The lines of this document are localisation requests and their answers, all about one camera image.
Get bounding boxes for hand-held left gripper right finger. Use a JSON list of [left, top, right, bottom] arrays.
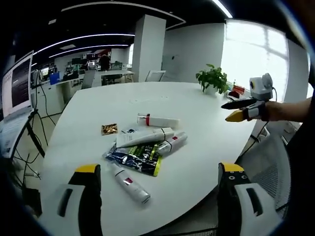
[[217, 161, 284, 236]]

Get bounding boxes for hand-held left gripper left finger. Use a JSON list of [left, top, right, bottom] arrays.
[[40, 164, 102, 236]]

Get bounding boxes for white skincare spray bottle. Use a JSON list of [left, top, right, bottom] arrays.
[[109, 162, 151, 205]]

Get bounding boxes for dark skincare packet yellow edge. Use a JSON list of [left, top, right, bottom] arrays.
[[102, 142, 163, 177]]

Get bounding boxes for gold foil skincare sachet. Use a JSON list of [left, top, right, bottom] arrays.
[[101, 123, 119, 136]]

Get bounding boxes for white skincare bottle red band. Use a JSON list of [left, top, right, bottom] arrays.
[[136, 113, 181, 128]]

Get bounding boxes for white blue skincare sachet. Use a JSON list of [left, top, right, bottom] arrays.
[[120, 127, 139, 135]]

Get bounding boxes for white skincare tube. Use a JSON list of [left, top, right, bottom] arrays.
[[116, 127, 175, 148]]

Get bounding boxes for person's right hand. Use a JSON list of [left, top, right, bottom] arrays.
[[260, 100, 284, 122]]

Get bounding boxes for green potted plant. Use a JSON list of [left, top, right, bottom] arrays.
[[195, 64, 230, 96]]

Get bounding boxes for grey mesh office chair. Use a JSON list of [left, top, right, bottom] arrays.
[[235, 132, 292, 218]]

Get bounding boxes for person's dark clothing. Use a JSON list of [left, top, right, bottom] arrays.
[[285, 86, 315, 223]]

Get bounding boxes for white office chair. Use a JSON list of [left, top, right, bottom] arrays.
[[145, 70, 166, 83]]

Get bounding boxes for white office desk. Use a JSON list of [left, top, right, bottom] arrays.
[[99, 69, 135, 87]]

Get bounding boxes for blue box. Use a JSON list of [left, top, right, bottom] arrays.
[[49, 72, 61, 86]]

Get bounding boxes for computer monitor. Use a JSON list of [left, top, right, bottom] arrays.
[[0, 50, 34, 121]]

